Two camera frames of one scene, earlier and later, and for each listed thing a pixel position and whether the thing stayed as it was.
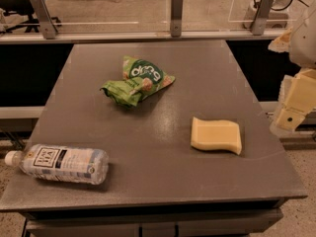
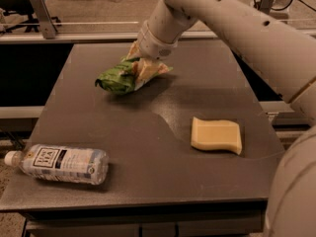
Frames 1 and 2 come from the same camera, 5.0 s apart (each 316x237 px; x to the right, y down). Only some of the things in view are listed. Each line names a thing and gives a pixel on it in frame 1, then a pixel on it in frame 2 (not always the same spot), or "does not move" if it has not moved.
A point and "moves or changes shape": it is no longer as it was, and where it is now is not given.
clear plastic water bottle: x=70 y=164 does not move
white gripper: x=304 y=41 → x=153 y=46
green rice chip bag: x=140 y=78 moves or changes shape
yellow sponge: x=219 y=134 does not move
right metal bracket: x=261 y=17 does not move
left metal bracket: x=48 y=28 does not move
